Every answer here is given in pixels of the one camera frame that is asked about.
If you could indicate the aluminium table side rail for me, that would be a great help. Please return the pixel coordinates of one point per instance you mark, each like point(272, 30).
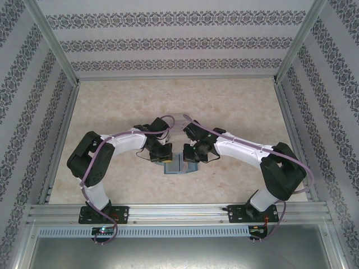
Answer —
point(66, 123)
point(289, 117)

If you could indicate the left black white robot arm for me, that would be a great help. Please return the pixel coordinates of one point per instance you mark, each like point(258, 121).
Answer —
point(129, 144)

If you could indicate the controller circuit board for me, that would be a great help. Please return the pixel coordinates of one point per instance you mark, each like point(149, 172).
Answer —
point(258, 229)
point(103, 231)

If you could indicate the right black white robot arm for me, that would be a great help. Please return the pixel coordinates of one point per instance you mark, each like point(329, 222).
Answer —
point(238, 151)

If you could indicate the aluminium mounting rail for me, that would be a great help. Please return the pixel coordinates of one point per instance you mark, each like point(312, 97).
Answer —
point(179, 214)

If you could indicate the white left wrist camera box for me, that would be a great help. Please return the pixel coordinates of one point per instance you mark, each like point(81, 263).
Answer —
point(167, 138)

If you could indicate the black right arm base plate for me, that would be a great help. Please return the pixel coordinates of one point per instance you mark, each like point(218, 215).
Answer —
point(237, 214)

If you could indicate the teal card holder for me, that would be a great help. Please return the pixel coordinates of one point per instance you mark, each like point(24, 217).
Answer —
point(193, 168)

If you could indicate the clear plastic tray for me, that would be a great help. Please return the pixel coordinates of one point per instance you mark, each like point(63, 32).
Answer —
point(179, 127)

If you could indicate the aluminium frame post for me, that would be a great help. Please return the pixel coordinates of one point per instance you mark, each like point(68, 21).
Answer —
point(56, 47)
point(300, 42)

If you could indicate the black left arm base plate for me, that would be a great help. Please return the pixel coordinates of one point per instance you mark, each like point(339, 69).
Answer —
point(123, 214)

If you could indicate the grey metal sheet panel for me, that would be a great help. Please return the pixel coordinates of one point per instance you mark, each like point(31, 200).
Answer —
point(179, 255)

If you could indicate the left controller circuit board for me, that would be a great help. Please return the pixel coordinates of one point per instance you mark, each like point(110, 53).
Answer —
point(103, 231)

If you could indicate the right controller circuit board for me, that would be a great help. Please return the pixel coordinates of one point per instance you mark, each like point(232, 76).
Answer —
point(258, 229)

